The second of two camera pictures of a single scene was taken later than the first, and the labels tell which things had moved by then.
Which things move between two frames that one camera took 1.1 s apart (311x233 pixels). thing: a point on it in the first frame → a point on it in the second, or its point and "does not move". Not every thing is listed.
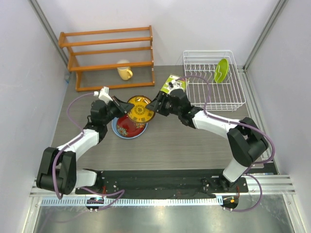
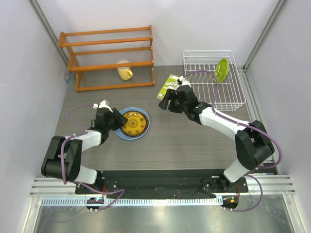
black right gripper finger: (157, 106) → (175, 106)
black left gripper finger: (118, 114) → (114, 126)
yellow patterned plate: (139, 113) → (137, 124)
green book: (165, 87) does not move
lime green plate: (221, 71) does not move
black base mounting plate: (165, 182) does not move
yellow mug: (125, 73) does not move
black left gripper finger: (125, 107) → (119, 117)
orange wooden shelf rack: (75, 70) does not move
